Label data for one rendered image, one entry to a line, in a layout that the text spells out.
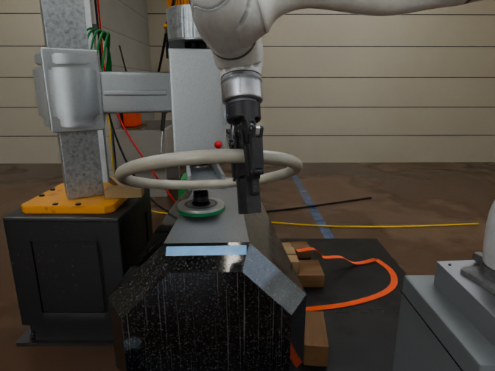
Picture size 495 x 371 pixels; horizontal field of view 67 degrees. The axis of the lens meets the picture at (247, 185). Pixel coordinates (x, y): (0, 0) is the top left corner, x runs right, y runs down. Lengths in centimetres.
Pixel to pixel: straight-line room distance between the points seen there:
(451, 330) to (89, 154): 183
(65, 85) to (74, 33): 27
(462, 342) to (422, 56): 649
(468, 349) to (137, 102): 182
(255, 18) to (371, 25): 636
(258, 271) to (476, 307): 71
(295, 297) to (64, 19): 170
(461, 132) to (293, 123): 304
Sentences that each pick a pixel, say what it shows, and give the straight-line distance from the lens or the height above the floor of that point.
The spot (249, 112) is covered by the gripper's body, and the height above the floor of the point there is 133.
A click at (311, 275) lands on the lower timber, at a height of 11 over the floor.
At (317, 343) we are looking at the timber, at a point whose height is 13.
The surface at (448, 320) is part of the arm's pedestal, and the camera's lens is 115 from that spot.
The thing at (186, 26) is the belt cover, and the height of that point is 160.
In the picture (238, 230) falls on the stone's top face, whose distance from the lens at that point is 155.
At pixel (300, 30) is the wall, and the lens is 674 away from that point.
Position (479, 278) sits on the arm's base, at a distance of 119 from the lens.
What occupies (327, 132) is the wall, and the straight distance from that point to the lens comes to 684.
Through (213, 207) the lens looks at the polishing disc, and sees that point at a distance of 165.
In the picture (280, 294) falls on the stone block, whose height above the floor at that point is 61.
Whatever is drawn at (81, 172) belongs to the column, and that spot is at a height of 92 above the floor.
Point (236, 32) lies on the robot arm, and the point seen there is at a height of 148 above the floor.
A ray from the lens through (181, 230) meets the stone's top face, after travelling 157.
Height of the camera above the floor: 139
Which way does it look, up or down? 15 degrees down
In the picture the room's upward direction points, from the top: straight up
